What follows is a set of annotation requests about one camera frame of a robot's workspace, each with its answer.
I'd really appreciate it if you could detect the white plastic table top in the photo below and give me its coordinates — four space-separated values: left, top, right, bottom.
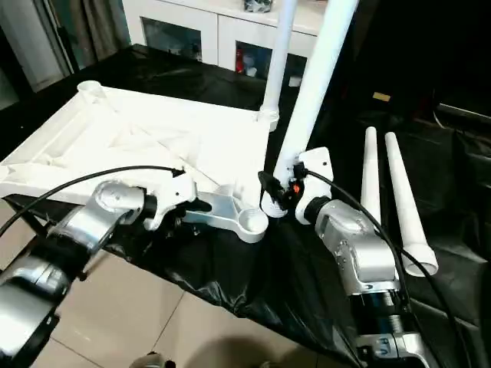
0 79 282 245

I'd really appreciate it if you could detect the white plastic table leg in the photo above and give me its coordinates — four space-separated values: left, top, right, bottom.
260 0 361 219
360 126 383 224
384 132 440 278
255 0 299 133

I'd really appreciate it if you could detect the black table mat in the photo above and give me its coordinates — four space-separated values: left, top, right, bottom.
0 42 491 368

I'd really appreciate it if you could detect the dark brown round object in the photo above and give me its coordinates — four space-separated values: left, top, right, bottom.
132 352 173 368

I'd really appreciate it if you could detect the white glass-door cabinet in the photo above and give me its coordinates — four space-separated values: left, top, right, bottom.
120 0 320 82

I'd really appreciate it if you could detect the black long bar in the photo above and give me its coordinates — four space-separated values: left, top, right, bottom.
437 102 491 117

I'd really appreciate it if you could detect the grey curtain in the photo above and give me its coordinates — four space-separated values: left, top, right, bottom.
0 0 131 94

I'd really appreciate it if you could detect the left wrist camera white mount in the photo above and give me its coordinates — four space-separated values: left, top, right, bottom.
143 168 199 232

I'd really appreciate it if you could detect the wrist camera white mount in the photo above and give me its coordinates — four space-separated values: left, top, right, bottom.
143 168 199 232
293 146 335 227

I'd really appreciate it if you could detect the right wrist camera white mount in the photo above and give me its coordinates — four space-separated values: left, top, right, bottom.
293 146 335 227

